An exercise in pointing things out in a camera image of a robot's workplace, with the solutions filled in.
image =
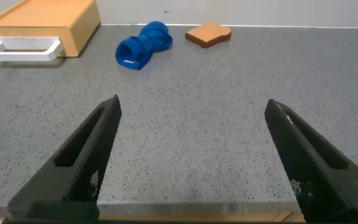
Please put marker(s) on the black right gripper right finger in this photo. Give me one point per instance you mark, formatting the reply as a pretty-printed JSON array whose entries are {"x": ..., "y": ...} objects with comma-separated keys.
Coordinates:
[{"x": 315, "y": 174}]

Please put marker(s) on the brown bread slice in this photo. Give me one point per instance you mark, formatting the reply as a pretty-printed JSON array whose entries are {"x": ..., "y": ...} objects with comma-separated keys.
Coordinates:
[{"x": 208, "y": 32}]

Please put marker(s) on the yellow drawer cabinet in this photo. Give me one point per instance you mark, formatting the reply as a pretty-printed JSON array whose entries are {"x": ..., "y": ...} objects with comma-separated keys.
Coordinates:
[{"x": 48, "y": 17}]

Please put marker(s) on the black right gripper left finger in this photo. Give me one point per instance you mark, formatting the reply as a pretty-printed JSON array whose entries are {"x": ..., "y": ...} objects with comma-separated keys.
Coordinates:
[{"x": 85, "y": 161}]

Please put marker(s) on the blue rolled cloth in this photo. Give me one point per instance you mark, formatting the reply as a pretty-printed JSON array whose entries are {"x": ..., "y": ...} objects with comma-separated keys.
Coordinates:
[{"x": 138, "y": 46}]

